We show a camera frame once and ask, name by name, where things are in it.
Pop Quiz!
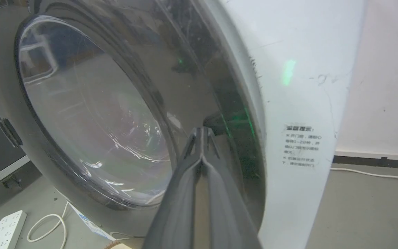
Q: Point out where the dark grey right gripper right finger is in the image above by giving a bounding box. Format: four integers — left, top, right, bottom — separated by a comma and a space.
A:
202, 127, 263, 249

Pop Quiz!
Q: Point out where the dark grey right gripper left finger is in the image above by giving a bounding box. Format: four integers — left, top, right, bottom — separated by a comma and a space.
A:
143, 127, 203, 249

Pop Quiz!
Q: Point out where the round glass washing machine door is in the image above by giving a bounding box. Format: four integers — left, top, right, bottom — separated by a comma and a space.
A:
0, 0, 267, 239

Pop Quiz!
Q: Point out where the white washing machine body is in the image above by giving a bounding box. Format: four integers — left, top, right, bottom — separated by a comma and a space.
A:
199, 0, 369, 249

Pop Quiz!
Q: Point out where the black door hinge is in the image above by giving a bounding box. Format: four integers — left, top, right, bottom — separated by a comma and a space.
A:
0, 118, 23, 147

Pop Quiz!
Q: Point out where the white and blue paper label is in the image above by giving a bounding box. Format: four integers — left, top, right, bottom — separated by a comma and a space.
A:
68, 202, 116, 241

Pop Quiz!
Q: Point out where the white warning label sticker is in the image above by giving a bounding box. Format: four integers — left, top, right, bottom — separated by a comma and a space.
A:
282, 124, 323, 169

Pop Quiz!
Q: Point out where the white power strip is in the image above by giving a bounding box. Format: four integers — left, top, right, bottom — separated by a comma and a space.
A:
0, 210, 27, 249

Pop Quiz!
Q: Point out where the white power strip cable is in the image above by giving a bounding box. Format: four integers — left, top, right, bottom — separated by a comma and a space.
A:
27, 202, 70, 249

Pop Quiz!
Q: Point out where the thin white floor cable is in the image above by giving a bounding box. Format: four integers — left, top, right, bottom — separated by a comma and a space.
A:
330, 167, 398, 182

